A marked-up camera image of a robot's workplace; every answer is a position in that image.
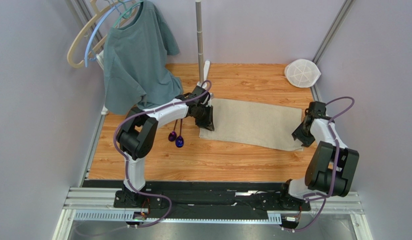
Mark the blue plastic hanger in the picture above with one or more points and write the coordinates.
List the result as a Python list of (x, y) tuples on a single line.
[(99, 18)]

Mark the blue purple spoon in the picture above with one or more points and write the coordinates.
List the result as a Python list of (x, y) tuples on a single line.
[(179, 142)]

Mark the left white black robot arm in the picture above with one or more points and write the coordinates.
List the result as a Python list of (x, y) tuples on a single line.
[(134, 137)]

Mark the beige cloth napkin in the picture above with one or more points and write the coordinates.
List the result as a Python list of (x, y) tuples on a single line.
[(254, 123)]

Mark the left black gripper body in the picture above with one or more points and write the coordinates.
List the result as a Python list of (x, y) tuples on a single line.
[(204, 116)]

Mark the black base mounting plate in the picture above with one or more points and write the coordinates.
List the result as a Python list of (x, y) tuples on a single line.
[(216, 200)]

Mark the teal green t-shirt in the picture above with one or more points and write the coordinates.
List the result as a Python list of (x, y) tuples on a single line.
[(135, 58)]

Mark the white plastic mesh basket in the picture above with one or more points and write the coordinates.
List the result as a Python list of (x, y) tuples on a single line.
[(302, 73)]

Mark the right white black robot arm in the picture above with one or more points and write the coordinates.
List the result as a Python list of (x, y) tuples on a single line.
[(332, 168)]

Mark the beige wooden hanger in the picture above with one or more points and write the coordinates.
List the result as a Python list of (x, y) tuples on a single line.
[(80, 8)]

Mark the white rack base foot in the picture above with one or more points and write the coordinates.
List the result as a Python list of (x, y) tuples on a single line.
[(206, 69)]

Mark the green plastic hanger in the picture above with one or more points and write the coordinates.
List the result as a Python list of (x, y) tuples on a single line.
[(127, 13)]

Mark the aluminium frame rail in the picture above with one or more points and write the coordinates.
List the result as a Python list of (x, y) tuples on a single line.
[(90, 211)]

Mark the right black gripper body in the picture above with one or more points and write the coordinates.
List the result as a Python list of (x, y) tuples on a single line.
[(302, 133)]

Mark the metal garment rack pole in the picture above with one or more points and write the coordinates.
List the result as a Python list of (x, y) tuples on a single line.
[(199, 40)]

